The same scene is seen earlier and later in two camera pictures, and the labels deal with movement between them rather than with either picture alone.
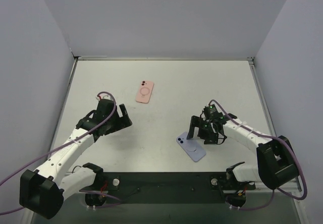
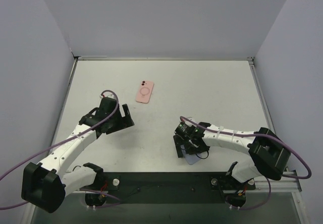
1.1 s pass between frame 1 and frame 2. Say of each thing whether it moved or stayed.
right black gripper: moved
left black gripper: stayed
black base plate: stayed
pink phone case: stayed
